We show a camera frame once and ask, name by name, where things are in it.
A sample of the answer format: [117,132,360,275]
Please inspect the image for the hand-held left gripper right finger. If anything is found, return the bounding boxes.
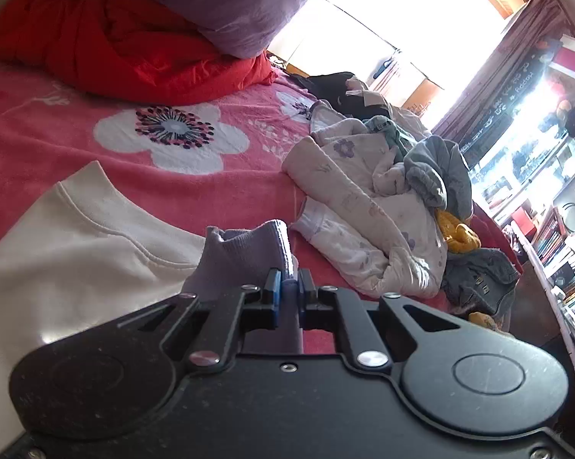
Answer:
[297,269,463,373]

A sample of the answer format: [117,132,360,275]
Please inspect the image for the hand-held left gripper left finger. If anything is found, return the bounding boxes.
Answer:
[120,268,286,373]

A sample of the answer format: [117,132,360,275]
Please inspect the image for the white sweatshirt with purple sleeves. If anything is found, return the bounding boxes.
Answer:
[0,160,302,457]

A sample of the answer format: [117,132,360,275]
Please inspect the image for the white floral pajama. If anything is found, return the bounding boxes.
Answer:
[282,100,448,298]

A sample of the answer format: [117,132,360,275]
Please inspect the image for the dark grey garment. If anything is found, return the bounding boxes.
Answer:
[441,247,520,333]

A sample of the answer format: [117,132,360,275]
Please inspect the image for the mustard yellow garment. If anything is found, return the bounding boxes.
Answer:
[468,311,505,334]

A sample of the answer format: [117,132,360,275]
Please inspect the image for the pale green garment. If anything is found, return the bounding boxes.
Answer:
[364,115,413,158]

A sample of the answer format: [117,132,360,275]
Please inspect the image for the black garment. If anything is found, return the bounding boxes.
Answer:
[292,72,396,122]

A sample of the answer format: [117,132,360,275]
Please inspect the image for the pale pink garment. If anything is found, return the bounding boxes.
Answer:
[346,75,388,106]

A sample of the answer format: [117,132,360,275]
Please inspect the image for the orange wooden box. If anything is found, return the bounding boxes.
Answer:
[404,79,443,116]

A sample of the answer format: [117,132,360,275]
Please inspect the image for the bookshelf with books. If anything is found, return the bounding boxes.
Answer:
[526,205,575,316]

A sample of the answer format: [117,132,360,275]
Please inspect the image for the black metal loop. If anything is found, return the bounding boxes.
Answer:
[559,202,575,236]

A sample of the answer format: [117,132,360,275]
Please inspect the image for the glass cabinet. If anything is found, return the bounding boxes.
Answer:
[469,33,575,211]

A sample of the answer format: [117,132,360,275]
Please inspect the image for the dark hanging banner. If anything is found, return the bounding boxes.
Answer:
[460,43,563,154]

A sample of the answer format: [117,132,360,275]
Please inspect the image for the bright window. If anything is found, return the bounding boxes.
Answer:
[266,0,518,127]

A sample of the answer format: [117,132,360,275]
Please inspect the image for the pink floral blanket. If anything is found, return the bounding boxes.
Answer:
[0,43,525,355]

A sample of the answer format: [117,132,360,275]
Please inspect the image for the purple quilt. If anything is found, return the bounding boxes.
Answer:
[0,0,329,60]

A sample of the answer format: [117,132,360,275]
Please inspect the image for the red quilt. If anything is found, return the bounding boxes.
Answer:
[0,0,276,106]

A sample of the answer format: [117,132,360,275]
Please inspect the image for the pinkish curtain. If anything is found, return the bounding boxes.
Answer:
[433,0,575,149]

